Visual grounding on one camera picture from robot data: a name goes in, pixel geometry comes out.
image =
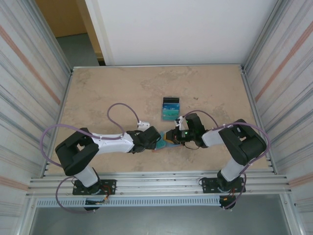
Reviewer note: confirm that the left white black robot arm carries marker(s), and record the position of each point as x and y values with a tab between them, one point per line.
110	144

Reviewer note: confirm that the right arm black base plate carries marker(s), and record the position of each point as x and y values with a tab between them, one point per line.
207	183

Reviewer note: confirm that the aluminium rail frame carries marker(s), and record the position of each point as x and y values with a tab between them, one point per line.
156	181

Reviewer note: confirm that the clear acrylic card stand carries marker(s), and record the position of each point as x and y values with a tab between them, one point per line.
168	119

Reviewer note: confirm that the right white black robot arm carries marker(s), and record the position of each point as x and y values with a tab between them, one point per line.
212	138

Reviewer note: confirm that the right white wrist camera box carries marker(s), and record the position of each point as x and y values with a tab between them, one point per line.
180	122

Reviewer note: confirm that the wooden door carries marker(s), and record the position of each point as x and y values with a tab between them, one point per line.
63	17

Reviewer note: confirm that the blue card in stand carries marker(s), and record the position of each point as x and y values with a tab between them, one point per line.
171	106

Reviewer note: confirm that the black card in stand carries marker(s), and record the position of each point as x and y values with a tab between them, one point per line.
171	100

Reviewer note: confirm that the teal card in stand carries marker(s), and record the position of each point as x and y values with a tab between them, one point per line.
170	114

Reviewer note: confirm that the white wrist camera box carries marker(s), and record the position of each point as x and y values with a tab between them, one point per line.
180	122
143	124

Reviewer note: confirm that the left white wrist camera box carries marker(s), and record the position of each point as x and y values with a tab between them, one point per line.
143	124

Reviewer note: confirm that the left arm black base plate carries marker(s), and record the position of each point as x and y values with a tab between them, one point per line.
110	182

